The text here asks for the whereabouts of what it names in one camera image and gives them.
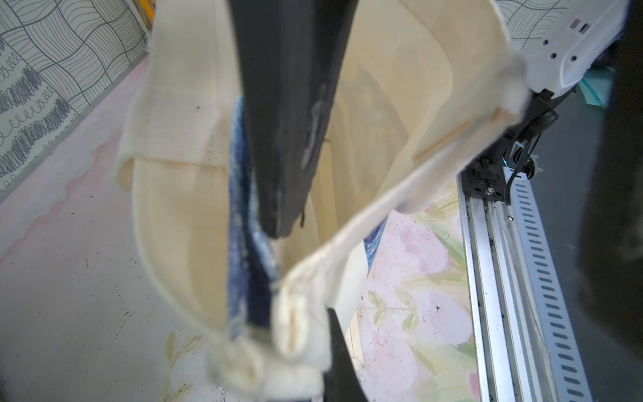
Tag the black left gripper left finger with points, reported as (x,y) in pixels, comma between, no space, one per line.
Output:
(290,58)

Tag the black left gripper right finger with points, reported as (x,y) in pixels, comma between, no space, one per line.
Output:
(610,253)

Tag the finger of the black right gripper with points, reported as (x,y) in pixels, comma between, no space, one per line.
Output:
(341,382)

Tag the starry night canvas tote bag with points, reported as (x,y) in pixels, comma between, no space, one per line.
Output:
(424,87)

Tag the aluminium mounting rail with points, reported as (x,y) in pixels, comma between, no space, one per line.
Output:
(525,344)

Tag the pink floral table mat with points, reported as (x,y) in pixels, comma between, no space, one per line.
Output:
(82,321)

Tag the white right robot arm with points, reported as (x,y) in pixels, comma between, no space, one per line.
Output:
(571,49)

